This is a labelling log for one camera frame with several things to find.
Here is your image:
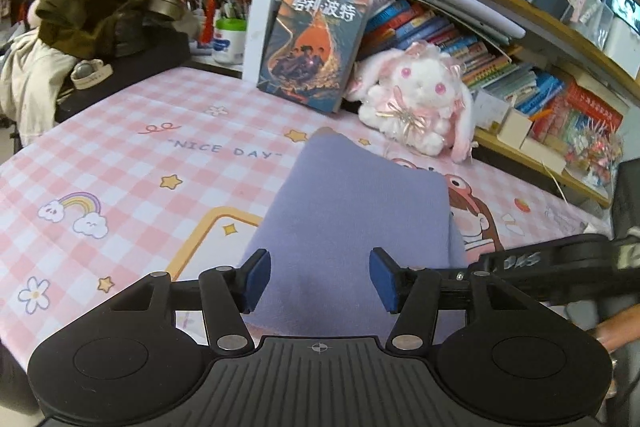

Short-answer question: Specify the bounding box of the row of colourful books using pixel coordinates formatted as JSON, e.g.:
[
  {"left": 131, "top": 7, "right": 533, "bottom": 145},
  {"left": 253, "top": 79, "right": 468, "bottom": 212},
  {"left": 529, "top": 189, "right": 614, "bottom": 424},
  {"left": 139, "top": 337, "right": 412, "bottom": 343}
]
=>
[{"left": 357, "top": 0, "right": 566, "bottom": 118}]

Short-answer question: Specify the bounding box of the small photo frame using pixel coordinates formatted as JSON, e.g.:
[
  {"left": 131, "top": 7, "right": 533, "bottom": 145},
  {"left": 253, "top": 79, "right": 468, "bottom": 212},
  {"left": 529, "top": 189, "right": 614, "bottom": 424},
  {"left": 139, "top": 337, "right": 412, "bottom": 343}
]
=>
[{"left": 602, "top": 0, "right": 640, "bottom": 38}]

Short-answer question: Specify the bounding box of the round metal tin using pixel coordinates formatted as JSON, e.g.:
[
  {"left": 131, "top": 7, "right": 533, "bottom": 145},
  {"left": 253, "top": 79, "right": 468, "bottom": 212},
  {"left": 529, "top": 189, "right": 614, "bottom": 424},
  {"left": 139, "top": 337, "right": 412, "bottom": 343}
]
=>
[{"left": 147, "top": 0, "right": 183, "bottom": 20}]

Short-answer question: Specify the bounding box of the cluster of pens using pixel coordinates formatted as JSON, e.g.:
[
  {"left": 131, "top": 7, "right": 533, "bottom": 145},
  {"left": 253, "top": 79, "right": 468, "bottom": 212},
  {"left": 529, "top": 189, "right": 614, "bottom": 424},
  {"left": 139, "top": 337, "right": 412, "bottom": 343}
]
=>
[{"left": 180, "top": 0, "right": 251, "bottom": 22}]

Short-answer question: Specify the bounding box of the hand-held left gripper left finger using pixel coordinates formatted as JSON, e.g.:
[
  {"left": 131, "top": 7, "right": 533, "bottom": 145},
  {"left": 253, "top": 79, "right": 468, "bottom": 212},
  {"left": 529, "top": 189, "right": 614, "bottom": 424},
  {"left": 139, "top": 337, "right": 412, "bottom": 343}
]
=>
[{"left": 107, "top": 248, "right": 273, "bottom": 355}]

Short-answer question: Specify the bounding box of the white charging cable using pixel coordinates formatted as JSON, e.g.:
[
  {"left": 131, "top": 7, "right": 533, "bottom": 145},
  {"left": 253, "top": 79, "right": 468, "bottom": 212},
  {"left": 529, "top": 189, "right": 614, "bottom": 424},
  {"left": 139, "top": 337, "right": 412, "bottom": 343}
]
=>
[{"left": 545, "top": 167, "right": 571, "bottom": 205}]

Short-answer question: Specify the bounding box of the white tablet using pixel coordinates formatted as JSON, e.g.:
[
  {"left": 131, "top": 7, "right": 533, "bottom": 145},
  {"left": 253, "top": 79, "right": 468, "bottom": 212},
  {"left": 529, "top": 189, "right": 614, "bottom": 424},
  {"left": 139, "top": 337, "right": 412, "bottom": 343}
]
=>
[{"left": 411, "top": 0, "right": 527, "bottom": 40}]

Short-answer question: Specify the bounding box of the dark illustrated book box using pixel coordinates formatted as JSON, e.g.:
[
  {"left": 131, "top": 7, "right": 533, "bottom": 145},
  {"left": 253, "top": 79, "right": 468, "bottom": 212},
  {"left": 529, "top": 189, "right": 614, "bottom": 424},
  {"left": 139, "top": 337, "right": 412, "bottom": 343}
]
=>
[{"left": 256, "top": 0, "right": 376, "bottom": 115}]

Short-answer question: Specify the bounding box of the white labelled cardboard box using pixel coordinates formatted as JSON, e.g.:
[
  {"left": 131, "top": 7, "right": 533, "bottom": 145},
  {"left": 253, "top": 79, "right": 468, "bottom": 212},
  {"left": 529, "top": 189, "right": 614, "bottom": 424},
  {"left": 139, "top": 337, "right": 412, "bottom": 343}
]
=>
[{"left": 470, "top": 88, "right": 511, "bottom": 132}]

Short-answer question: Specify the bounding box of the person's right hand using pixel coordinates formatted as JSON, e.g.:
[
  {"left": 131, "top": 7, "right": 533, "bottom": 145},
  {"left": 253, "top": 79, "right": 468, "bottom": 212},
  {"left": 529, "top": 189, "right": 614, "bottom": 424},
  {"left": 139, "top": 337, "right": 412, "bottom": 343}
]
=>
[{"left": 592, "top": 307, "right": 640, "bottom": 353}]

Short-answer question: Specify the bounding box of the white jar with green lid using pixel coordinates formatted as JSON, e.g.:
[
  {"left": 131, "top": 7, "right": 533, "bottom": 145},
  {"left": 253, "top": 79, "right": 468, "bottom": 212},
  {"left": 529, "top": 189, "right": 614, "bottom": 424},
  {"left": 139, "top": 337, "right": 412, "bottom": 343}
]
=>
[{"left": 212, "top": 18, "right": 248, "bottom": 66}]

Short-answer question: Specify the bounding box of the black case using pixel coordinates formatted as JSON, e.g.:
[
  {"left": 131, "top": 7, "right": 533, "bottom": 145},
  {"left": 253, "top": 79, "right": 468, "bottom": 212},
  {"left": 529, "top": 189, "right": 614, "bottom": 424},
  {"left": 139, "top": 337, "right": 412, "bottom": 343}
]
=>
[{"left": 52, "top": 24, "right": 196, "bottom": 125}]

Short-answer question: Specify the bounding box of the lilac and brown sweater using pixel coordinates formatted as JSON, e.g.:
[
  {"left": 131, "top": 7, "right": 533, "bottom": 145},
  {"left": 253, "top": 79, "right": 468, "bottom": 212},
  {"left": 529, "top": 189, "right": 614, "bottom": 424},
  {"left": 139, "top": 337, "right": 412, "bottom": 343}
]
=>
[{"left": 235, "top": 127, "right": 471, "bottom": 340}]

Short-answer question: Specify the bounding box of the red book set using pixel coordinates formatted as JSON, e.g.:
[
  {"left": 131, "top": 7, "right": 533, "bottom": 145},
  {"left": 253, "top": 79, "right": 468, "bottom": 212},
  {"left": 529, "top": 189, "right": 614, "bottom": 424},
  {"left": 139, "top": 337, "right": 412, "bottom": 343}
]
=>
[{"left": 535, "top": 82, "right": 623, "bottom": 158}]

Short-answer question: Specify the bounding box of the white and pink plush bunny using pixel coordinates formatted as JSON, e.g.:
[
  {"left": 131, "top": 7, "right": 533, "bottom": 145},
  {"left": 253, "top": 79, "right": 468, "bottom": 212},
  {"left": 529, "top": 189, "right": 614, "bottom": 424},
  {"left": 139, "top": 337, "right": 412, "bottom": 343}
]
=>
[{"left": 346, "top": 42, "right": 481, "bottom": 165}]

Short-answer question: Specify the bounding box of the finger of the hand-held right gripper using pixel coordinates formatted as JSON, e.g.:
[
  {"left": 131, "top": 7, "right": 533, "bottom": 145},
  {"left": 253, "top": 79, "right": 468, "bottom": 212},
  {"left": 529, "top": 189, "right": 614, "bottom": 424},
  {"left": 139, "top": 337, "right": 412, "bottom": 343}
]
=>
[
  {"left": 435, "top": 276, "right": 571, "bottom": 305},
  {"left": 467, "top": 243, "right": 568, "bottom": 280}
]

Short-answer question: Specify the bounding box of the beige strap wristwatch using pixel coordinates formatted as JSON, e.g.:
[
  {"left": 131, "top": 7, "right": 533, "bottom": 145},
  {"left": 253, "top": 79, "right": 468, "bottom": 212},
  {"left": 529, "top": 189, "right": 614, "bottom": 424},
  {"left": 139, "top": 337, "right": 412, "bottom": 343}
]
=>
[{"left": 70, "top": 59, "right": 113, "bottom": 88}]

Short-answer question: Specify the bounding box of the beige coat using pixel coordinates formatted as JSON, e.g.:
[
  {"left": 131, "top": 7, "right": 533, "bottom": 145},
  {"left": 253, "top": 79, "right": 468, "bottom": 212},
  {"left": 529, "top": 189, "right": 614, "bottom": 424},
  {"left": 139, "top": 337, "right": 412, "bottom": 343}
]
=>
[{"left": 0, "top": 32, "right": 68, "bottom": 148}]

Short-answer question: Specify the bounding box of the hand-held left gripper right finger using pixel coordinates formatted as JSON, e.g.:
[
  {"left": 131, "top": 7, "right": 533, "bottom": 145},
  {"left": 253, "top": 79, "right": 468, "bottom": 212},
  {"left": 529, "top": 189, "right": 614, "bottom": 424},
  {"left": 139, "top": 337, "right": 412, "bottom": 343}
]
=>
[{"left": 369, "top": 247, "right": 538, "bottom": 355}]

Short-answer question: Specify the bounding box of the pink checked printed desk mat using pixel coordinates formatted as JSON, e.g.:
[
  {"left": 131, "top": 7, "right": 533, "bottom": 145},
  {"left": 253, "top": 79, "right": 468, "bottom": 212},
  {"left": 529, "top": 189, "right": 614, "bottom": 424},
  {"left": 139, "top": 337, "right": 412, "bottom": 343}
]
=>
[{"left": 0, "top": 66, "right": 613, "bottom": 358}]

